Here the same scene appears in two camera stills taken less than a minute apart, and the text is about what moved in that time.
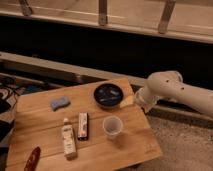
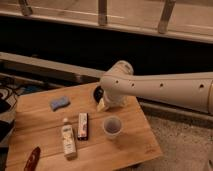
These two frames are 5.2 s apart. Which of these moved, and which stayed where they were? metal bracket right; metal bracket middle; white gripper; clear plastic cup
Moved: white gripper
Stayed: metal bracket right; metal bracket middle; clear plastic cup
